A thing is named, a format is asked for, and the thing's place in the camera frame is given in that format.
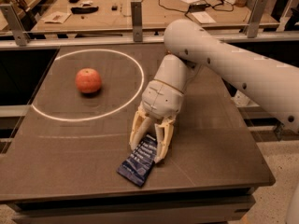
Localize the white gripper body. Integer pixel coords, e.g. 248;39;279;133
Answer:
141;80;184;119

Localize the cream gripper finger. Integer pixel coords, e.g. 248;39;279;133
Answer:
154;119;174;163
129;105;153;150

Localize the blue rxbar blueberry wrapper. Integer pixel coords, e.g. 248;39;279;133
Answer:
117;134;157;187

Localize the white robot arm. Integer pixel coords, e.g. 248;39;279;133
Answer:
129;20;299;162

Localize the red apple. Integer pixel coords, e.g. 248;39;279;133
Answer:
75;68;102;93

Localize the white paper card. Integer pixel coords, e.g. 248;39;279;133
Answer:
192;11;216;24

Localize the black power adapter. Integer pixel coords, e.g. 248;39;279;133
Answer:
189;3;210;12

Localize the small black block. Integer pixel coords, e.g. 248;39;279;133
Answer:
111;5;118;10

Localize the black tool on table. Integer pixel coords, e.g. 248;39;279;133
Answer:
71;7;99;14

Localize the wooden back table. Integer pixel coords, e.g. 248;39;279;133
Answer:
30;0;279;35

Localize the paper envelope on table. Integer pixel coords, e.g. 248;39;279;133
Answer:
42;11;71;24

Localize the middle metal bracket post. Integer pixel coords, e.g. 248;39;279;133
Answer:
131;1;143;42

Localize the metal bracket post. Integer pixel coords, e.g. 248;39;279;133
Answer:
0;4;30;47
245;0;268;38
131;1;143;42

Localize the horizontal metal rail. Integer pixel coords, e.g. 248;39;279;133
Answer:
0;31;299;50

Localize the black cable on back table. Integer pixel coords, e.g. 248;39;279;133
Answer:
157;0;235;27

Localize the right metal bracket post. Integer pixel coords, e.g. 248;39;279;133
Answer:
245;0;268;38

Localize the left metal bracket post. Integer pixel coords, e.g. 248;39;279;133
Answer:
0;4;30;47

